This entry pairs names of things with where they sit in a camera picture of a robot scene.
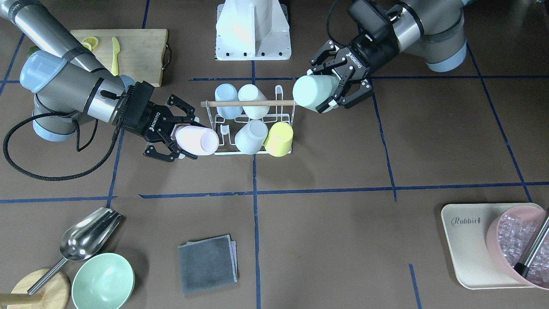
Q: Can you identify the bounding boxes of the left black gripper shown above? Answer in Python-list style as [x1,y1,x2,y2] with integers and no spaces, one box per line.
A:
[310,39,397,113]

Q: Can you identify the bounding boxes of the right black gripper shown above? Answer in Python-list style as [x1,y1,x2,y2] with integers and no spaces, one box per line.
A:
[119,82,206,163]

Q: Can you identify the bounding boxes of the pink cup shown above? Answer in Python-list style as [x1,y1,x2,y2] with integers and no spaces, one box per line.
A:
[174,125,219,156]

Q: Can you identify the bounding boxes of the mint green cup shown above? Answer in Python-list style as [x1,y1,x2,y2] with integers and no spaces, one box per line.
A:
[293,75,339,112]

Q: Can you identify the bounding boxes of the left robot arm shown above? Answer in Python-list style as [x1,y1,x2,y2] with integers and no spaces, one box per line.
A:
[308,0,468,113]

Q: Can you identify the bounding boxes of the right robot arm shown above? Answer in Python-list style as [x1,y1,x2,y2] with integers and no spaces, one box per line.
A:
[1,0,202,162]

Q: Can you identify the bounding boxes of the light blue cup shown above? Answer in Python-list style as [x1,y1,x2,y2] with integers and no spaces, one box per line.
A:
[214,83,243,120]

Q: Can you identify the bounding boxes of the grey cup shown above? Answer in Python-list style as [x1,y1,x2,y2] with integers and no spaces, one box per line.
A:
[235,120,268,155]

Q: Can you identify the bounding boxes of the white cup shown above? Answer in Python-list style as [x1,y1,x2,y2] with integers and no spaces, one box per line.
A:
[238,84,269,120]

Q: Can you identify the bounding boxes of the yellow cup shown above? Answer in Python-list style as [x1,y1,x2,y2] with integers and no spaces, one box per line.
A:
[263,121,294,157]

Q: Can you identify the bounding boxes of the wooden cutting board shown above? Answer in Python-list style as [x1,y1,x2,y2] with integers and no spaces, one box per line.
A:
[70,29,169,87]

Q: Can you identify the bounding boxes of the yellow plastic knife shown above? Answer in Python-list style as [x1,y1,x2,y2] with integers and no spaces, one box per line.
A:
[111,36,121,76]

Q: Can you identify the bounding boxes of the lemon slice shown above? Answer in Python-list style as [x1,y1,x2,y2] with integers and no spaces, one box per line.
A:
[81,36,100,52]

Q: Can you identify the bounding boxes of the grey folded cloth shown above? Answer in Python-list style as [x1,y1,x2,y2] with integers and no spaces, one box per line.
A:
[177,234,238,295]

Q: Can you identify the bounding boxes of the metal scoop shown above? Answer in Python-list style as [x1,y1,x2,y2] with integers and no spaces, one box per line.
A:
[27,207,122,296]

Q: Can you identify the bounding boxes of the green lime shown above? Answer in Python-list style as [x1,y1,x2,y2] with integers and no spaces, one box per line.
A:
[26,46,41,59]

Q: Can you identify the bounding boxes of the mint green bowl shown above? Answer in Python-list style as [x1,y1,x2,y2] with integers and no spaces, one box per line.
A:
[71,253,135,309]

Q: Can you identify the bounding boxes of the beige serving tray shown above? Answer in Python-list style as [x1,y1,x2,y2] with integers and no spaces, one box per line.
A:
[440,202,545,290]

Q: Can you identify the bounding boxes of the pink bowl with ice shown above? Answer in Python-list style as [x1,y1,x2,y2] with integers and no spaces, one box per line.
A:
[486,205,548,290]

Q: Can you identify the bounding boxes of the metal tongs in bowl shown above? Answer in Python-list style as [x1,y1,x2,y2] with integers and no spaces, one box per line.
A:
[513,210,549,279]

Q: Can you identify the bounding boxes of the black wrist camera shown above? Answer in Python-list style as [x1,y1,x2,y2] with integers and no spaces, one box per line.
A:
[347,0,394,40]

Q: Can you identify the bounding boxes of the white wire cup holder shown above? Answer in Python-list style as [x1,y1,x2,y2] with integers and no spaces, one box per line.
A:
[201,83,296,156]

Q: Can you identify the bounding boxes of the white pillar mount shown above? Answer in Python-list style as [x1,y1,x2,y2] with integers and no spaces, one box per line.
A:
[214,0,292,61]

